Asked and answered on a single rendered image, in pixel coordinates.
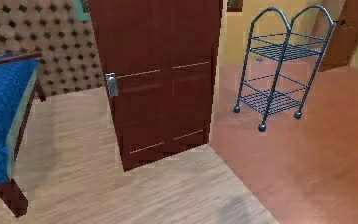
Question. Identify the brown wooden door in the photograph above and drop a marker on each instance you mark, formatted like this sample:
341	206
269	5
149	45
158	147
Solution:
343	33

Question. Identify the bed with blue blanket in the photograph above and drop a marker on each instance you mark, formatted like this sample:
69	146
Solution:
3	110

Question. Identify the green framed wall picture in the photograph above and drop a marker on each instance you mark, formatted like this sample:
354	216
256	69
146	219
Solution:
81	9

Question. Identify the dark red wooden door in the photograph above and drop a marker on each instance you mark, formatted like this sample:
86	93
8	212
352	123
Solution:
160	83

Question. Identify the dark framed wall picture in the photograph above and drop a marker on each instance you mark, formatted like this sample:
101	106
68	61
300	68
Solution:
234	4

